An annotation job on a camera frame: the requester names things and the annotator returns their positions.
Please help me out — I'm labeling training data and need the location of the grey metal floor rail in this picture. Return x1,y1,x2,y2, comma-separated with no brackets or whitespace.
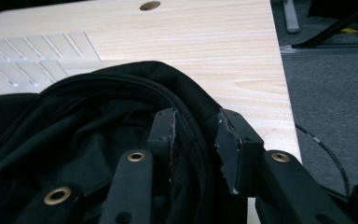
279,43,358,56

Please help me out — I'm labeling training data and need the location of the grey metal stand leg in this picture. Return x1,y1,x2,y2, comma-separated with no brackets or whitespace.
282,0,301,35

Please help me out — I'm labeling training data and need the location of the black slanted stand bar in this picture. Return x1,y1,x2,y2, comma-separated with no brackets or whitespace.
292,0,358,49

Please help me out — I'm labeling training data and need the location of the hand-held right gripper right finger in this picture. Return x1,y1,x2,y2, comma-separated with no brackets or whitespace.
213,107,266,198

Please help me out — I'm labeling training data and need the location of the white slotted plastic tray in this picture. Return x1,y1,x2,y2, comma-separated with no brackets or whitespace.
0,30,105,99

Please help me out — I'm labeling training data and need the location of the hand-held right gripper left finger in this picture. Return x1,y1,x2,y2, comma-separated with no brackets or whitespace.
147,106,178,189

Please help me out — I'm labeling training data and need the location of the black cable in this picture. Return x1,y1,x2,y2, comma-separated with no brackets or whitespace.
295,123,352,200

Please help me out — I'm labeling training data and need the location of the black backpack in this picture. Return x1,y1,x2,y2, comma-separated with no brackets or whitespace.
0,60,250,224

